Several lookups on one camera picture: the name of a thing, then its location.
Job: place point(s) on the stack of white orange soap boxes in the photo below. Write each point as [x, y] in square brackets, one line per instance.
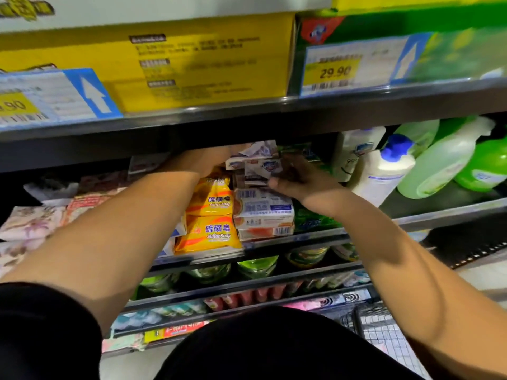
[146, 163]

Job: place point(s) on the stack of green soap boxes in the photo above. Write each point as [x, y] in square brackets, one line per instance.
[313, 221]

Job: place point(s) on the bright green hand sanitizer bottle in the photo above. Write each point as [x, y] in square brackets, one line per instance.
[485, 166]

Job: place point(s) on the white hand sanitizer bottle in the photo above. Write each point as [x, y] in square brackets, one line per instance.
[352, 150]
[380, 174]

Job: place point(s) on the flat yellow box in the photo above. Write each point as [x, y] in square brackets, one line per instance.
[222, 67]

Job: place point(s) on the teal packets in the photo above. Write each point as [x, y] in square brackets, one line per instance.
[345, 279]

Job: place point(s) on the stack of pink soap boxes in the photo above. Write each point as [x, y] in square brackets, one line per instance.
[87, 203]

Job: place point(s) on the person's right hand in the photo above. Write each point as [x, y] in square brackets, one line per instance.
[313, 190]

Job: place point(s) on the pink flat pack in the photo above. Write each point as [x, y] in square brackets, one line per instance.
[333, 300]

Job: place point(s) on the yellow red flat pack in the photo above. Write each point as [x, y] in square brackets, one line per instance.
[176, 331]

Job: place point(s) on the person's left hand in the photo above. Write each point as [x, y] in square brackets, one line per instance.
[202, 160]

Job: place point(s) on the pale green hand sanitizer bottle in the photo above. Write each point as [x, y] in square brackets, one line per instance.
[418, 134]

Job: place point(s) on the white floral packet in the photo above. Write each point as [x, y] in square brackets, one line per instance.
[123, 342]

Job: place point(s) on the person's right forearm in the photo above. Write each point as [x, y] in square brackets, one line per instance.
[428, 289]

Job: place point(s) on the row of blue white tubes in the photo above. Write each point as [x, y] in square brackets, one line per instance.
[154, 315]

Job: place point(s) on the stack of yellow soap boxes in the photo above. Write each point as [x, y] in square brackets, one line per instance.
[210, 233]

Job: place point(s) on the stack of white purple soap boxes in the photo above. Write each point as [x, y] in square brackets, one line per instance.
[265, 209]

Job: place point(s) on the white blue price tag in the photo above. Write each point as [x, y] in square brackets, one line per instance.
[55, 97]
[356, 67]

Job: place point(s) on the person's left forearm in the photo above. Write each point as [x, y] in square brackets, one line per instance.
[111, 241]

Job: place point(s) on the row of red tubes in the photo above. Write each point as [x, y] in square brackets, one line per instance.
[253, 296]

